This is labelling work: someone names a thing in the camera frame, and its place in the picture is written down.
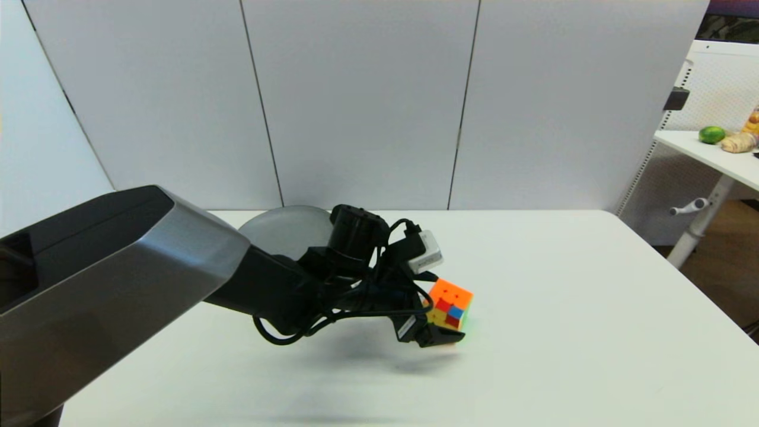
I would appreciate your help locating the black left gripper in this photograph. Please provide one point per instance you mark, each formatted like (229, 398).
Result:
(398, 299)

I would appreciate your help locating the white pegboard panel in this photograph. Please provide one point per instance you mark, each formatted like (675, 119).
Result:
(720, 88)

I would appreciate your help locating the white desk leg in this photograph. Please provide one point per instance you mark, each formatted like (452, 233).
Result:
(701, 221)

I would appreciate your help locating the multicolour rubiks cube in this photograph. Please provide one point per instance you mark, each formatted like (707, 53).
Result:
(453, 302)

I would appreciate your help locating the yellow packaged item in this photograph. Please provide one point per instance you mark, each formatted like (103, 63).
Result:
(752, 120)

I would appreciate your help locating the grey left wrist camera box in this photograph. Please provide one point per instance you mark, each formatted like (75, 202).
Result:
(427, 254)

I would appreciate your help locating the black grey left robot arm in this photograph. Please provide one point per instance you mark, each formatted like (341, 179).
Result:
(118, 279)

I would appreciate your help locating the black clip on panel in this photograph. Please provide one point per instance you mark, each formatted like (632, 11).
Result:
(676, 98)

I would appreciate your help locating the grey round plate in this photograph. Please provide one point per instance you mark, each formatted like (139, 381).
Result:
(290, 228)

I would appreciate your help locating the green lime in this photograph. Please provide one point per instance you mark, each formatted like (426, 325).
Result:
(711, 135)

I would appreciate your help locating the beige ginger root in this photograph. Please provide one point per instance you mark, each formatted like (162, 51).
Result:
(737, 143)

